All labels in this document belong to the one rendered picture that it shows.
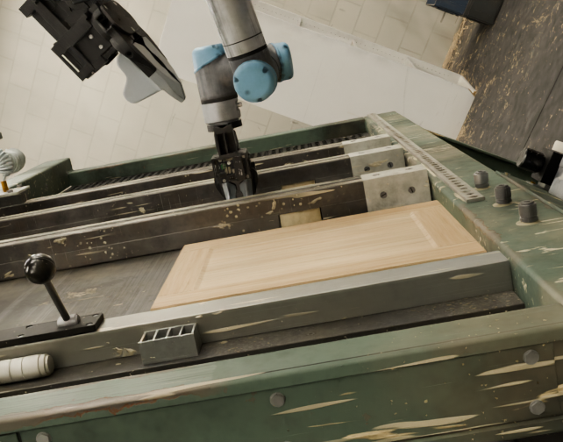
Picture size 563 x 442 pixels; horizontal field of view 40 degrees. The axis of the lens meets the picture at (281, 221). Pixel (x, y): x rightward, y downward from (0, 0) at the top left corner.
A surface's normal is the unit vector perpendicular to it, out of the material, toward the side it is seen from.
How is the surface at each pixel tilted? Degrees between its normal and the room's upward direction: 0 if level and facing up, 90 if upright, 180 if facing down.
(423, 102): 90
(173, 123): 90
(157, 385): 60
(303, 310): 90
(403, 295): 90
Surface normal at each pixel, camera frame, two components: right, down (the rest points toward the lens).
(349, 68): -0.06, 0.35
